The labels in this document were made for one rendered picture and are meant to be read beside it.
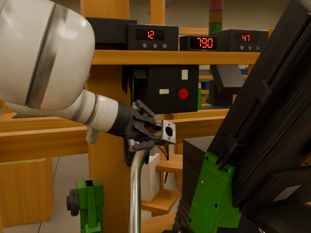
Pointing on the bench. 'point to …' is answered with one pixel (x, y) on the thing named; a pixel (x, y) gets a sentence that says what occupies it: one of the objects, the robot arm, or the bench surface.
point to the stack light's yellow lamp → (215, 17)
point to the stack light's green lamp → (214, 27)
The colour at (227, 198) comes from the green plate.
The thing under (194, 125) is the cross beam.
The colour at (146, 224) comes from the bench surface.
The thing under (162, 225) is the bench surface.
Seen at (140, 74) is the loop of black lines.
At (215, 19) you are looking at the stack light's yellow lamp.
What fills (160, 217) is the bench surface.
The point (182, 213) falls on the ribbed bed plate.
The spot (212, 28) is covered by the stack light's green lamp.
